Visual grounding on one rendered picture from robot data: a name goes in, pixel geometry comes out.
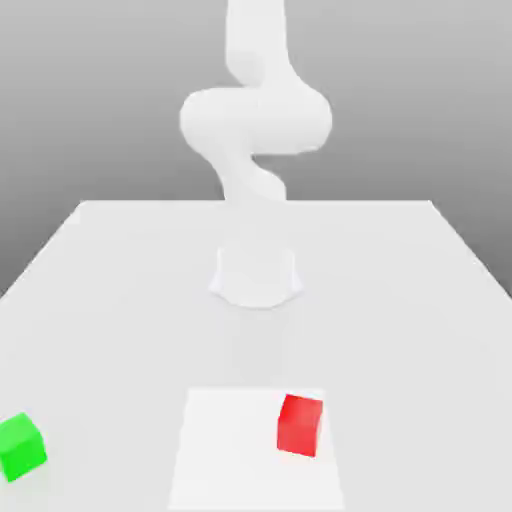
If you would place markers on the small red cube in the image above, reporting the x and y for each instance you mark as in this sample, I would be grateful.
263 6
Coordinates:
299 426

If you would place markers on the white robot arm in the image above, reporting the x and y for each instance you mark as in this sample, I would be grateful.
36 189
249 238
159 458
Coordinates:
256 120

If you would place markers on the small green cube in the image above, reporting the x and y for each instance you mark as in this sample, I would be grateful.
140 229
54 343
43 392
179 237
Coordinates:
20 446

